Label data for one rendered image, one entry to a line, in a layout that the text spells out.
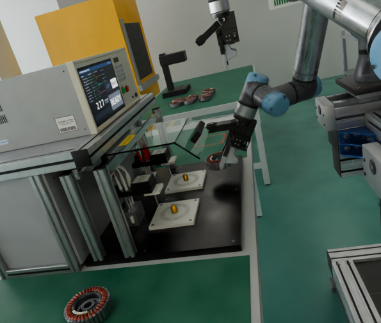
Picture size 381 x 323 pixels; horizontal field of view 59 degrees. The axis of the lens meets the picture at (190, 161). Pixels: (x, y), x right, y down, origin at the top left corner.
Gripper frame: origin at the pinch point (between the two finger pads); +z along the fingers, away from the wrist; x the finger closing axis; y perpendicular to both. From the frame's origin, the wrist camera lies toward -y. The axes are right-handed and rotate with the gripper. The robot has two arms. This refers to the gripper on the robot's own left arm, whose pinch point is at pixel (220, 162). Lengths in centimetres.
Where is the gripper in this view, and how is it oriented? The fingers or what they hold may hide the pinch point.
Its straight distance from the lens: 129.8
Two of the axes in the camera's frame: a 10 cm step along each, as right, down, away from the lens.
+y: 9.5, 3.2, -0.2
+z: -2.8, 8.6, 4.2
